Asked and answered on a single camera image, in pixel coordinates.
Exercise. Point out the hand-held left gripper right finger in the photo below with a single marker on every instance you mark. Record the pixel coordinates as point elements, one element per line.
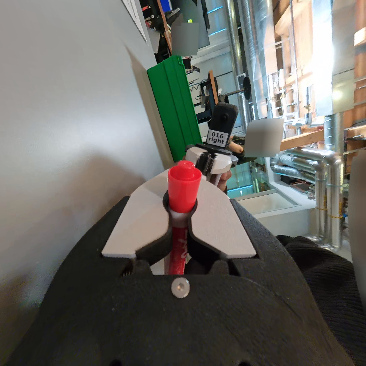
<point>223,226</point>

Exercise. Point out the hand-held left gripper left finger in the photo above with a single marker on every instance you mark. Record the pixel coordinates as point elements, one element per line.
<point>137,223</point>

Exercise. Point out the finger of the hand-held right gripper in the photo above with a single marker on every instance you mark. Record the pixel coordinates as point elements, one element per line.
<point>193,154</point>
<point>223,164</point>

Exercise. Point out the red dry erase marker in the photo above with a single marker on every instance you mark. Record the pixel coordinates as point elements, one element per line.
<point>183,185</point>

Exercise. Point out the green plastic bin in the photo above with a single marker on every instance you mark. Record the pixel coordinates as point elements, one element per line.
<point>171,108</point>

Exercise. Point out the person's right hand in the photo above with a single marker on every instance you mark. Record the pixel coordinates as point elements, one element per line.
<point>224,180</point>

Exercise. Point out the large silver ventilation duct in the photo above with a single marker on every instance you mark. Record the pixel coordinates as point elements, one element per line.
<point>251,43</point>

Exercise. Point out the silver duct pipes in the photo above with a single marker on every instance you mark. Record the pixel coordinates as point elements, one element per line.
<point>328,200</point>

